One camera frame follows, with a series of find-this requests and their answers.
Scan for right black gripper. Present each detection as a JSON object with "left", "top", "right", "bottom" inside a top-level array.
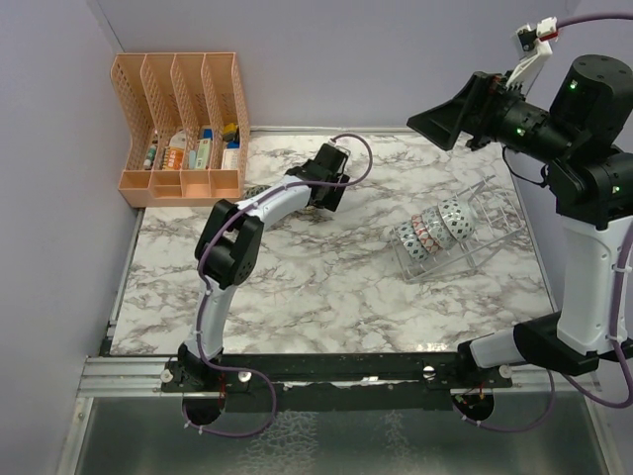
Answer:
[{"left": 408, "top": 69, "right": 579, "bottom": 165}]

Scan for blue floral pattern bowl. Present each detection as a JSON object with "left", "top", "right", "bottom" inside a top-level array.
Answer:
[{"left": 395, "top": 221, "right": 430, "bottom": 263}]

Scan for red circle pattern bowl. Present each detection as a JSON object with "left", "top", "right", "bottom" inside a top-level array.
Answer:
[{"left": 437, "top": 198, "right": 477, "bottom": 242}]

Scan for blue triangle pattern bowl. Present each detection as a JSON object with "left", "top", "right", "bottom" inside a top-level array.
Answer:
[{"left": 421, "top": 206, "right": 457, "bottom": 249}]

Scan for red geometric pattern bowl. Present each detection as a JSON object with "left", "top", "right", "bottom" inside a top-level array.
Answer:
[{"left": 410, "top": 215, "right": 442, "bottom": 254}]

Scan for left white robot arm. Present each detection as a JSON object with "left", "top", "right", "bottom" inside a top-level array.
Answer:
[{"left": 178, "top": 141, "right": 350, "bottom": 391}]

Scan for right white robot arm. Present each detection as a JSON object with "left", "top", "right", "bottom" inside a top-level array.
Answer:
[{"left": 407, "top": 54, "right": 632, "bottom": 387}]

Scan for green leaf pattern bowl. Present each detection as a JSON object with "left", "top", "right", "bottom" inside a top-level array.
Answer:
[{"left": 243, "top": 185, "right": 269, "bottom": 200}]

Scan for items in organizer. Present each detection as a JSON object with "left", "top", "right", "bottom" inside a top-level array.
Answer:
[{"left": 142, "top": 123, "right": 240, "bottom": 170}]

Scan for orange plastic desk organizer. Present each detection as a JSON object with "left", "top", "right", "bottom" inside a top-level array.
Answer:
[{"left": 111, "top": 52, "right": 250, "bottom": 208}]

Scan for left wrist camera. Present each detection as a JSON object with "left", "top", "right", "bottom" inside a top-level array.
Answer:
[{"left": 327, "top": 140, "right": 351, "bottom": 156}]

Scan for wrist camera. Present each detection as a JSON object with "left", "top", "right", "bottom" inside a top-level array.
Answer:
[
  {"left": 327, "top": 140, "right": 351, "bottom": 156},
  {"left": 505, "top": 17, "right": 558, "bottom": 89}
]

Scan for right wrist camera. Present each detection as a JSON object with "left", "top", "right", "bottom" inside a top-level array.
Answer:
[{"left": 505, "top": 17, "right": 558, "bottom": 89}]

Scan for white wire dish rack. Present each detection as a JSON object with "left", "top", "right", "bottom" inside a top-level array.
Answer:
[{"left": 386, "top": 175, "right": 525, "bottom": 282}]

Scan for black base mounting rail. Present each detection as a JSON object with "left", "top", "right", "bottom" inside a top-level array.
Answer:
[{"left": 98, "top": 324, "right": 515, "bottom": 413}]

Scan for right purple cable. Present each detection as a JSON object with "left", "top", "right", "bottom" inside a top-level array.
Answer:
[{"left": 462, "top": 14, "right": 633, "bottom": 432}]

